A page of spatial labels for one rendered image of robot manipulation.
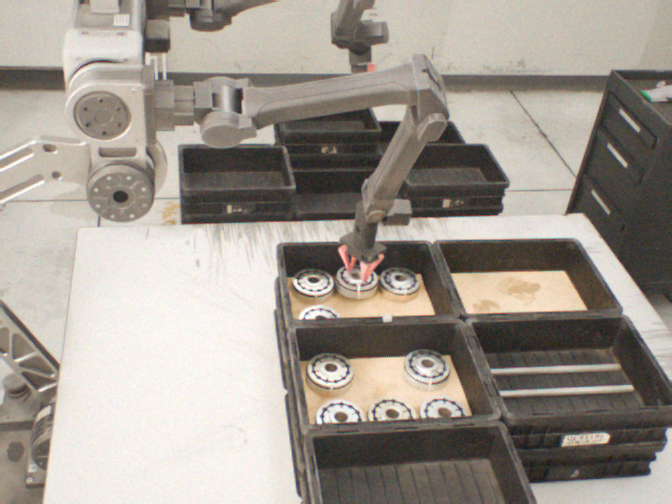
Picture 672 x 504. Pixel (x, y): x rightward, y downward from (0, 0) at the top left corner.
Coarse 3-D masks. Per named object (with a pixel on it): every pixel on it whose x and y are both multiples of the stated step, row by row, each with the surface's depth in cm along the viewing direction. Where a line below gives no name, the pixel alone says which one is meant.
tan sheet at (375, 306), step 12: (420, 276) 210; (336, 288) 203; (420, 288) 206; (336, 300) 199; (348, 300) 200; (360, 300) 200; (372, 300) 201; (384, 300) 201; (420, 300) 202; (300, 312) 195; (348, 312) 196; (360, 312) 197; (372, 312) 197; (384, 312) 197; (396, 312) 198; (408, 312) 198; (420, 312) 199; (432, 312) 199
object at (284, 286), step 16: (432, 256) 201; (288, 288) 186; (448, 288) 191; (288, 304) 183; (288, 320) 177; (304, 320) 178; (320, 320) 178; (336, 320) 179; (352, 320) 179; (368, 320) 180; (400, 320) 181
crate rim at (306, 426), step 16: (416, 320) 181; (432, 320) 182; (448, 320) 182; (288, 336) 175; (464, 336) 178; (480, 368) 171; (304, 400) 160; (304, 416) 156; (464, 416) 160; (480, 416) 160; (496, 416) 160; (304, 432) 155
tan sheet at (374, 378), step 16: (304, 368) 180; (368, 368) 182; (384, 368) 182; (400, 368) 183; (304, 384) 176; (352, 384) 177; (368, 384) 178; (384, 384) 178; (400, 384) 179; (448, 384) 180; (320, 400) 173; (352, 400) 174; (368, 400) 174; (416, 400) 175; (464, 400) 177; (416, 416) 172
